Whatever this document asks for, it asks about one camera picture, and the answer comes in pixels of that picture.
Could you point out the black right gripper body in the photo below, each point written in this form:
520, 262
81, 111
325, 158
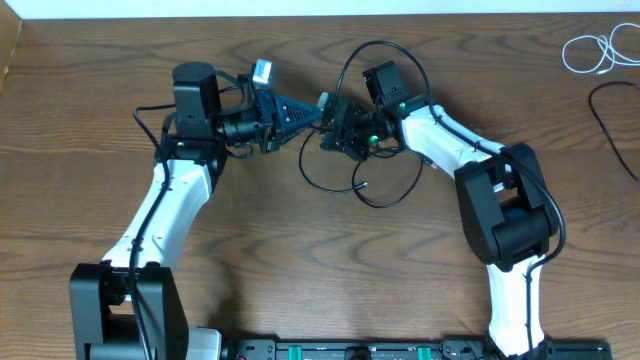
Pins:
369, 131

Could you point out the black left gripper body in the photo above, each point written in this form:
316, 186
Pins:
262, 110

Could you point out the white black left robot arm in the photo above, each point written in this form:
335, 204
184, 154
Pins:
127, 306

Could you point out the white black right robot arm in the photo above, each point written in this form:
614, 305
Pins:
508, 216

